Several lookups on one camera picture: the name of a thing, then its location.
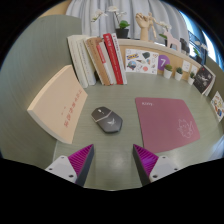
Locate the dark grey computer mouse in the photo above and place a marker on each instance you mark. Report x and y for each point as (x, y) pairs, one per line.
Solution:
(107, 120)

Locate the black wooden horse figure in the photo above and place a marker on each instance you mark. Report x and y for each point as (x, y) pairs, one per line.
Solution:
(184, 45)

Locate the wooden desk ledge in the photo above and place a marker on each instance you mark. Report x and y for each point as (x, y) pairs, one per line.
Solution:
(133, 42)

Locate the cream book with red text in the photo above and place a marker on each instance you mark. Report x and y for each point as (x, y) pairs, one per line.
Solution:
(56, 103)

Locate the grey felt divider panel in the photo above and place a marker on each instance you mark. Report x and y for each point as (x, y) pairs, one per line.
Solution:
(30, 53)
(216, 63)

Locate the white orchid in black pot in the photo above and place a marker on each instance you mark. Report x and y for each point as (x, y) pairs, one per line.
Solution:
(199, 55)
(122, 33)
(165, 26)

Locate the thin red-and-white spine book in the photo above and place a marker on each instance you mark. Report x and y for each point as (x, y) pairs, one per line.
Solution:
(101, 55)

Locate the black cover magazine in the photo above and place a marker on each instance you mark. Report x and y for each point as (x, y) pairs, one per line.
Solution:
(202, 80)

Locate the brown kraft-cover book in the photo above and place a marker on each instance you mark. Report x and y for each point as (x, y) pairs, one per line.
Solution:
(96, 60)

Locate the thick white book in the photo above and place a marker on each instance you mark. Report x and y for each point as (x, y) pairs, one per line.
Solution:
(76, 56)

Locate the wooden artist mannequin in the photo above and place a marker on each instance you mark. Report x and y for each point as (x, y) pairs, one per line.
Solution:
(153, 25)

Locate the pink mouse pad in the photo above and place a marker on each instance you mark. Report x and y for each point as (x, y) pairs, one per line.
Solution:
(166, 123)

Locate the grey-white spine book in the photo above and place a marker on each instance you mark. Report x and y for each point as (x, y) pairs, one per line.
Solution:
(108, 63)

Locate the white paperback book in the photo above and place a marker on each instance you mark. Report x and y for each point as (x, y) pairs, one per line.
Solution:
(86, 60)

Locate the round purple sticker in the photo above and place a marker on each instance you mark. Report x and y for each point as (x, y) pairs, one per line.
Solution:
(163, 62)

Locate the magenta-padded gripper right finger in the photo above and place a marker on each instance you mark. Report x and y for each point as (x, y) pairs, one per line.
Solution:
(155, 166)

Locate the white card with stickers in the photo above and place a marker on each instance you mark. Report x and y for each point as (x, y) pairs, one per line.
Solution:
(141, 61)

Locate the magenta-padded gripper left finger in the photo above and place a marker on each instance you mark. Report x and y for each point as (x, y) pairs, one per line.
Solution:
(70, 166)

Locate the pink wooden horse figure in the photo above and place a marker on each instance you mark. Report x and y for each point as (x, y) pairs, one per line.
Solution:
(172, 40)

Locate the small succulent in white pot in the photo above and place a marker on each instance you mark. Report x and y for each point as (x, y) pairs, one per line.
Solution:
(190, 81)
(167, 74)
(178, 76)

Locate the window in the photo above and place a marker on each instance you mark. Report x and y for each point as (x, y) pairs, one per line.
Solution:
(205, 33)

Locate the colourful picture card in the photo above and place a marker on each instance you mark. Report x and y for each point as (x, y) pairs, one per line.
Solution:
(218, 106)

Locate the light grey curtain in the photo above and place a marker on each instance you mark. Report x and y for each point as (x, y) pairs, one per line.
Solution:
(133, 8)

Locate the white wall socket plate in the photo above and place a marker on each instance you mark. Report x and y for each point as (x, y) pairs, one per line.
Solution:
(194, 69)
(186, 65)

